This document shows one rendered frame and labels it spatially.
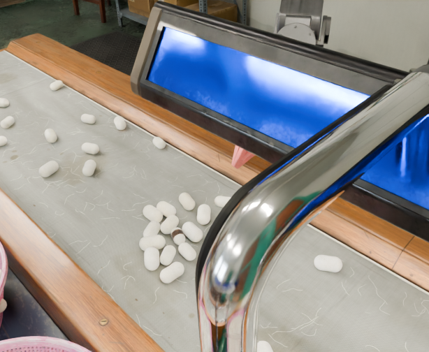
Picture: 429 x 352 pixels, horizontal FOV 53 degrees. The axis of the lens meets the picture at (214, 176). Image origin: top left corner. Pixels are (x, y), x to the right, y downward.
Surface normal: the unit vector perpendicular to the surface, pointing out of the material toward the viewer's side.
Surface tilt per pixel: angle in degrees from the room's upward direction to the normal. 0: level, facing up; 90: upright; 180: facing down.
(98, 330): 0
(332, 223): 45
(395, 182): 58
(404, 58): 89
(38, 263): 0
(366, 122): 9
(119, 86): 0
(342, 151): 27
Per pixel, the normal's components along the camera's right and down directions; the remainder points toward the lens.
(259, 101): -0.60, -0.04
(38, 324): -0.02, -0.79
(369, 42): -0.73, 0.42
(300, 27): -0.18, -0.13
